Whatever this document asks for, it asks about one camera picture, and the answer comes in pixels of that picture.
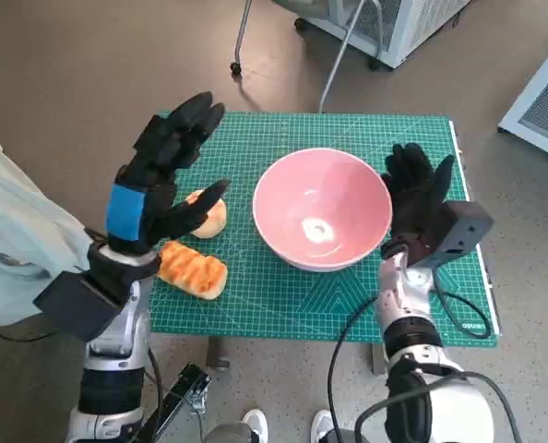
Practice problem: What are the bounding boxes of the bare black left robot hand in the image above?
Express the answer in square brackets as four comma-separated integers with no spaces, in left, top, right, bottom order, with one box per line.
[103,90,232,254]

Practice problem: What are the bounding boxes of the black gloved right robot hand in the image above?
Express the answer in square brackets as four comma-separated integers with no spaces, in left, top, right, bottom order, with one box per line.
[378,142,457,267]

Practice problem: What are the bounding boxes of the round pale toy bun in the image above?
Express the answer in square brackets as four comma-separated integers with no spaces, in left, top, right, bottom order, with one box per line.
[184,188,228,240]

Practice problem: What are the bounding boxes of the pink bowl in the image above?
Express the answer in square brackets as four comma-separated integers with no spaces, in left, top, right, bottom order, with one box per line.
[252,147,393,272]

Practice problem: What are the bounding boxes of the long braided toy bread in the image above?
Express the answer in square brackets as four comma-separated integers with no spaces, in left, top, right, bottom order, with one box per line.
[156,240,229,301]

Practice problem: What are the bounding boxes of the person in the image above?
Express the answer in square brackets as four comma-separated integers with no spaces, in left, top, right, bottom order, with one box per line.
[0,133,93,329]

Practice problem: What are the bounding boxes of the white framed mesh panel unit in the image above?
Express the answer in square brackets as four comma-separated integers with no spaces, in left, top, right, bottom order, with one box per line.
[497,30,548,165]

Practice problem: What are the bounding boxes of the green cutting mat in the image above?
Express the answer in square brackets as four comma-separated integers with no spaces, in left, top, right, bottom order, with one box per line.
[148,110,501,347]

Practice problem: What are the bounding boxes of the white vented appliance on casters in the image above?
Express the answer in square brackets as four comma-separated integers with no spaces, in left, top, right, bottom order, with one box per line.
[294,0,471,70]

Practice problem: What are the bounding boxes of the black metal clamp bar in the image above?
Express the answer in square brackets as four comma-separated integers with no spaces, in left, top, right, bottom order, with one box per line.
[137,362,212,443]

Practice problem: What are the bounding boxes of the white shoe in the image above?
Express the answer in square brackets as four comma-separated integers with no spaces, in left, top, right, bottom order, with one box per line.
[310,409,340,443]
[241,408,269,443]

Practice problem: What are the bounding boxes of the dark leg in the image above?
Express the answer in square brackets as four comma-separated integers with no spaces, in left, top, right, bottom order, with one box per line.
[322,427,363,443]

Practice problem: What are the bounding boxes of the grey leg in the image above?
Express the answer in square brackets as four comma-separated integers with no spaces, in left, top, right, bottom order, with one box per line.
[202,420,256,443]

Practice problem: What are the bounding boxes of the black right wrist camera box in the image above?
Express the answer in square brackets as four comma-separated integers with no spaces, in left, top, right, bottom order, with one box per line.
[414,198,494,269]

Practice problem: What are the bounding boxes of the metal chair frame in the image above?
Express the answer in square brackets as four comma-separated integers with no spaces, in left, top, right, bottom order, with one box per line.
[230,0,381,114]

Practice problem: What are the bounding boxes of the black wrist camera cable loop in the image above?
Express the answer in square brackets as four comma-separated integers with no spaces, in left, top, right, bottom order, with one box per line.
[433,276,493,341]

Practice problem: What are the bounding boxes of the grey table leg bracket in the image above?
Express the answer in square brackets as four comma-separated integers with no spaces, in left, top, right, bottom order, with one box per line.
[370,343,388,376]
[206,336,232,374]

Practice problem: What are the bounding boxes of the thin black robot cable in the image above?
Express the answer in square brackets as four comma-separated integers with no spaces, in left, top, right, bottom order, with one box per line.
[328,297,381,443]

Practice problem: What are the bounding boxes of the thick black shoulder cable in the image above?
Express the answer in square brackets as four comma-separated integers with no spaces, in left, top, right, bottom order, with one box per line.
[355,368,524,443]

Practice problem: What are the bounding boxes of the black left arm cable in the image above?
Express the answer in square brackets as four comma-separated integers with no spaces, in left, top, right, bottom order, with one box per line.
[147,346,165,443]

